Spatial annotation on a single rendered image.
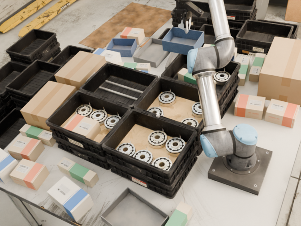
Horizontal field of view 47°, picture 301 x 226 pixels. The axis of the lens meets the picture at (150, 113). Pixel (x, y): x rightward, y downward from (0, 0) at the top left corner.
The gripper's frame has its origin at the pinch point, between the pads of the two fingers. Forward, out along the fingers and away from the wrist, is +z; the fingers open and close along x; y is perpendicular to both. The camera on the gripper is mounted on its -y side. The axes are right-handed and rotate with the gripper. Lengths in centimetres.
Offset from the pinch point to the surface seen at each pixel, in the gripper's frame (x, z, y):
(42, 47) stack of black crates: -19, 53, 156
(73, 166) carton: 86, 44, 29
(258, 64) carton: -33, 34, -36
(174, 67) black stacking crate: 4.4, 24.2, 7.7
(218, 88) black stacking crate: 5.9, 30.4, -22.9
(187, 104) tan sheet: 26.3, 32.0, -11.6
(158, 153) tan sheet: 65, 35, -13
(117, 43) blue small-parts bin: -28, 38, 76
